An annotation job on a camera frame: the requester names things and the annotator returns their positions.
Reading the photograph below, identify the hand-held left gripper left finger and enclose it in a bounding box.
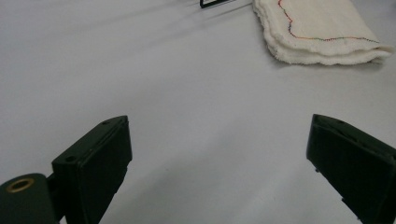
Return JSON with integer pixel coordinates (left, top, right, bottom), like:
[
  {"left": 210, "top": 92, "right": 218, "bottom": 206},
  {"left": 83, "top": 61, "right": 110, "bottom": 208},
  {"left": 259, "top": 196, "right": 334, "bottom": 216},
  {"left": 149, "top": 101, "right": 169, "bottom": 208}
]
[{"left": 50, "top": 115, "right": 134, "bottom": 224}]

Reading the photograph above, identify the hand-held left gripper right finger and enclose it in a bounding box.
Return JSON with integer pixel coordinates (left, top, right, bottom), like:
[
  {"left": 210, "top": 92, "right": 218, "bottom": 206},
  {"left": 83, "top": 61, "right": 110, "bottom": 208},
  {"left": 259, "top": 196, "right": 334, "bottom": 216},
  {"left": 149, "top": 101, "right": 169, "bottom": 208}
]
[{"left": 305, "top": 113, "right": 396, "bottom": 224}]

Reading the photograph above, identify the white towel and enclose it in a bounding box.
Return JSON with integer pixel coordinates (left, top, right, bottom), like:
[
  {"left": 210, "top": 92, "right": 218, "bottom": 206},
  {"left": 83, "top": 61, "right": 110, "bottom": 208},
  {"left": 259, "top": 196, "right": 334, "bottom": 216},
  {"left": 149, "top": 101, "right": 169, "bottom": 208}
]
[{"left": 251, "top": 0, "right": 395, "bottom": 66}]

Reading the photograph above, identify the black wire rack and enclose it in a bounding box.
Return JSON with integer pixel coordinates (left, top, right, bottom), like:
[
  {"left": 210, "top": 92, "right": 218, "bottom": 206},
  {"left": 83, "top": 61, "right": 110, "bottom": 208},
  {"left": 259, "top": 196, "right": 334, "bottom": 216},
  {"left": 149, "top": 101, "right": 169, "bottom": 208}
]
[{"left": 199, "top": 0, "right": 238, "bottom": 9}]

